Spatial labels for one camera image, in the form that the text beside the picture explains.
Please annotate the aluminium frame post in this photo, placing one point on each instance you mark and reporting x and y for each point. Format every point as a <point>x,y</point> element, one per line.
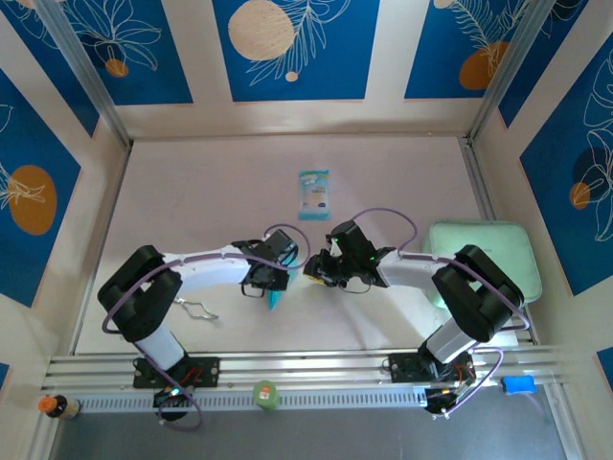
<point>84,67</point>
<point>508,67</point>

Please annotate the black controller board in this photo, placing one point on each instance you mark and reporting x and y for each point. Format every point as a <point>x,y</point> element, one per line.
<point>170,397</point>
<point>438,400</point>

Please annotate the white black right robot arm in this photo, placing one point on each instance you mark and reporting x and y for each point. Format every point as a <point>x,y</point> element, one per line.
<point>416,273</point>

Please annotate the mint green tray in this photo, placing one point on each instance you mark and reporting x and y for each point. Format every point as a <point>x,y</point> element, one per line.
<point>503,244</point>

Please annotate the aluminium mounting rail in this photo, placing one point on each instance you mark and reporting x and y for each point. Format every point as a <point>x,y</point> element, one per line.
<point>311,366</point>

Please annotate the blue wet wipes packet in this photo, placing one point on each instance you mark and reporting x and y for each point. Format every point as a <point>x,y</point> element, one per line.
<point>314,196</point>

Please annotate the light blue paper sheet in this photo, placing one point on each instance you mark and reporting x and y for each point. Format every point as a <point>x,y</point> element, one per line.
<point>277,297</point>

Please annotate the green capped bottle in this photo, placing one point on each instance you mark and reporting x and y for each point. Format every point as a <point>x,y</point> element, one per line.
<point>265,395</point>

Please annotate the brown bottle orange cap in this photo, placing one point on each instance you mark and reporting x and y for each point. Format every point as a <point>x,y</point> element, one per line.
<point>57,406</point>

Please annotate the small blue box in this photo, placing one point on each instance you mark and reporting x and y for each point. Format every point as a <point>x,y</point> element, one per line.
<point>518,384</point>

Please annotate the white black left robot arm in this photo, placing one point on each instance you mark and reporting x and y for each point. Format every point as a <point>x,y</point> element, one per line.
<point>211,273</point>

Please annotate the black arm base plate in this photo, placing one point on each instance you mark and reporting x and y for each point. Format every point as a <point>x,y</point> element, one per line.
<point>404,368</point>
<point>206,371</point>

